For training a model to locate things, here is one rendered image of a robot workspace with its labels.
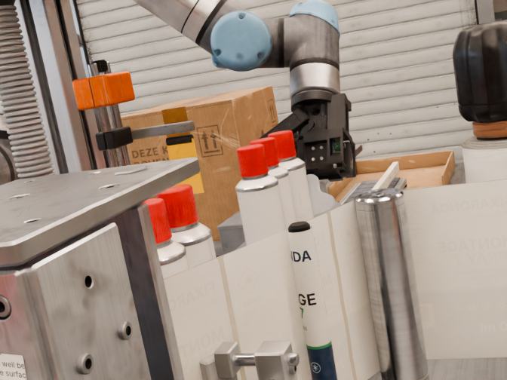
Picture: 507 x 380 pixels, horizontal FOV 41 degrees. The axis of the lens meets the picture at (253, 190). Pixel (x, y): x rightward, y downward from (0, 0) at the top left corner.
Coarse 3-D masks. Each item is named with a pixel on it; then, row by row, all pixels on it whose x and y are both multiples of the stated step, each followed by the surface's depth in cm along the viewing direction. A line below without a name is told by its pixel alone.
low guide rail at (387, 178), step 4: (392, 164) 146; (396, 164) 146; (392, 168) 142; (396, 168) 146; (388, 172) 139; (392, 172) 141; (396, 172) 145; (384, 176) 135; (388, 176) 136; (392, 176) 140; (380, 180) 132; (384, 180) 132; (388, 180) 136; (376, 184) 130; (380, 184) 129; (384, 184) 132; (388, 184) 135; (376, 188) 126
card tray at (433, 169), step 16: (368, 160) 183; (384, 160) 182; (400, 160) 180; (416, 160) 179; (432, 160) 178; (448, 160) 164; (368, 176) 179; (400, 176) 172; (416, 176) 169; (432, 176) 166; (448, 176) 158; (336, 192) 164
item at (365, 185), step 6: (372, 180) 151; (378, 180) 150; (396, 180) 147; (360, 186) 147; (366, 186) 146; (372, 186) 145; (390, 186) 142; (354, 192) 142; (360, 192) 142; (348, 198) 138; (354, 198) 137; (342, 204) 134
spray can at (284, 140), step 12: (276, 132) 91; (288, 132) 89; (276, 144) 89; (288, 144) 89; (288, 156) 89; (288, 168) 88; (300, 168) 89; (300, 180) 89; (300, 192) 89; (300, 204) 90; (300, 216) 90; (312, 216) 91
